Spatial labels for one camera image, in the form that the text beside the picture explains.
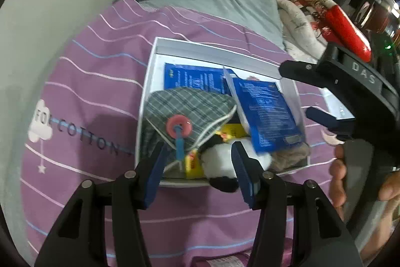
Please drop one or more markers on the green plaid pouch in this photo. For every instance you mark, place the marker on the green plaid pouch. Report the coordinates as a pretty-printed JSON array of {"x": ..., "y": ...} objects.
[{"x": 187, "y": 107}]

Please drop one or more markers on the grey-brown fuzzy plush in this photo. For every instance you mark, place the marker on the grey-brown fuzzy plush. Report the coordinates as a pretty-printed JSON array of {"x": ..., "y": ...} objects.
[{"x": 287, "y": 156}]

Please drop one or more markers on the light blue sheet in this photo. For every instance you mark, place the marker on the light blue sheet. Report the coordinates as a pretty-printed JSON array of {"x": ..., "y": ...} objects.
[{"x": 334, "y": 104}]

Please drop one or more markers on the dark wooden cabinet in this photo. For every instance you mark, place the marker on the dark wooden cabinet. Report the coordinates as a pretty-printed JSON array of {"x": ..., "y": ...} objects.
[{"x": 375, "y": 13}]

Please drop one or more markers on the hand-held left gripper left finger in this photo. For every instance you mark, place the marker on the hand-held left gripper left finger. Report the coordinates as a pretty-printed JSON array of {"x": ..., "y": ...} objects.
[{"x": 156, "y": 173}]

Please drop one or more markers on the white quilt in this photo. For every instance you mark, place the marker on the white quilt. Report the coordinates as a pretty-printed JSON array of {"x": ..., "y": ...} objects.
[{"x": 297, "y": 32}]

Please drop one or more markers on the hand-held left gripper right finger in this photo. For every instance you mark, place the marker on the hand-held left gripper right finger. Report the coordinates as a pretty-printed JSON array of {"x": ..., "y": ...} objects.
[{"x": 245, "y": 173}]

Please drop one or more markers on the blue plastic packet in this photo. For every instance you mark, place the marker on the blue plastic packet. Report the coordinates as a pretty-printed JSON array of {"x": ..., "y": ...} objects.
[
  {"x": 265, "y": 110},
  {"x": 193, "y": 77}
]

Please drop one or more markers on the purple striped bed sheet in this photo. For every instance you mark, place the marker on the purple striped bed sheet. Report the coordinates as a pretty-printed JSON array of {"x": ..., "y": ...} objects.
[{"x": 93, "y": 66}]

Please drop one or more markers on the grey blanket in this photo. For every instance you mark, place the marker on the grey blanket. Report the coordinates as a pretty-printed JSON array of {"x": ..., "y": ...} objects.
[{"x": 225, "y": 1}]

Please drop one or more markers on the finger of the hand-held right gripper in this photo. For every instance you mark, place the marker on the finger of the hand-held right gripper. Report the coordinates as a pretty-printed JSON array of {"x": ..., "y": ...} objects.
[
  {"x": 300, "y": 70},
  {"x": 325, "y": 120}
]

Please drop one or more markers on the pink packet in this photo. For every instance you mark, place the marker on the pink packet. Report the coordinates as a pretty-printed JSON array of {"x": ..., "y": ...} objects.
[{"x": 225, "y": 260}]

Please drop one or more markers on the white cardboard box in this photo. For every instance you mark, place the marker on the white cardboard box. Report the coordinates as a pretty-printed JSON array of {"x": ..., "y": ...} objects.
[{"x": 193, "y": 49}]

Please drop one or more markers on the red pillow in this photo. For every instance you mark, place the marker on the red pillow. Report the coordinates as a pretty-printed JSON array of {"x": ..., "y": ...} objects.
[{"x": 347, "y": 26}]

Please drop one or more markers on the yellow tissue pack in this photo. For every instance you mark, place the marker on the yellow tissue pack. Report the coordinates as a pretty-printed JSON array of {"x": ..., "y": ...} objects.
[{"x": 193, "y": 167}]

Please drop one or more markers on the panda plush toy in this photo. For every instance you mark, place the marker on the panda plush toy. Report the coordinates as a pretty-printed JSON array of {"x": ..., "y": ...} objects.
[{"x": 218, "y": 160}]

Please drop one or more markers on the person's right hand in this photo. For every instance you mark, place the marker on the person's right hand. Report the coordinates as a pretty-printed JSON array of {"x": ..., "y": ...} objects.
[{"x": 337, "y": 179}]

